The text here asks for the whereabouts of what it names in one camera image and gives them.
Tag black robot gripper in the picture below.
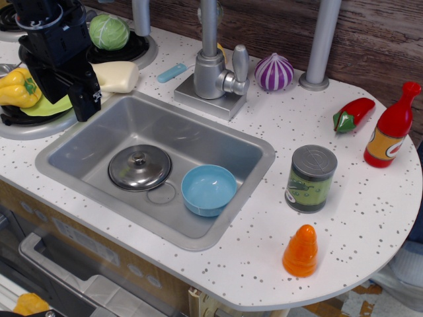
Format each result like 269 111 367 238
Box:
11 1 102 122

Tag red toy ketchup bottle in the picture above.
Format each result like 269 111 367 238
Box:
364 82 422 168

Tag cream toy bottle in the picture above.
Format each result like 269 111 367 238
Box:
91 61 139 93

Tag silver toy sink basin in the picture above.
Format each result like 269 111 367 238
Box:
36 91 275 251

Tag light green plastic plate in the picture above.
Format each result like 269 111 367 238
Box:
20 95 72 117

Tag green toy cabbage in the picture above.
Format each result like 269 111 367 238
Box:
89 15 130 51

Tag yellow toy bell pepper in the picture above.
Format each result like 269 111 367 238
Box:
0 68 42 108

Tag black stove burner right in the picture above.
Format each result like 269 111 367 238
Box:
87 31 158 70

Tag black stove burner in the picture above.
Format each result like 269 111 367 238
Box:
1 106 77 141
87 31 158 70
1 4 27 42

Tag black stove burner front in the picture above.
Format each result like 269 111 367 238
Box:
1 106 77 141

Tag steel pot lid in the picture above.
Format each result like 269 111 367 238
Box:
108 145 172 192

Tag black stove burner back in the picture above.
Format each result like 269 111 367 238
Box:
1 4 27 42

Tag silver toy faucet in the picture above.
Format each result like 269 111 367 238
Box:
174 0 249 121

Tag light blue plastic bowl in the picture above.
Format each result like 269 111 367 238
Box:
181 164 237 217

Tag purple toy onion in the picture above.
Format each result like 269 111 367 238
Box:
254 53 294 91

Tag yellow object bottom left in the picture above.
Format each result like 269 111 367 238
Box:
13 293 50 316

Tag green pickle toy can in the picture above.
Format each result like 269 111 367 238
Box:
285 145 338 213

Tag red toy chili pepper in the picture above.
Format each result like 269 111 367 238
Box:
332 98 375 133

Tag orange toy carrot piece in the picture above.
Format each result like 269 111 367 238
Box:
282 225 318 277

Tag light blue toy utensil handle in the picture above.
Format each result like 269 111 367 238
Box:
157 63 188 83

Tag grey post left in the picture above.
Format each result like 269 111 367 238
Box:
132 0 151 37

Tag grey oven door handle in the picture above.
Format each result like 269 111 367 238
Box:
19 232 111 316

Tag grey post with base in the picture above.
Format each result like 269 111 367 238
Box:
299 0 342 92

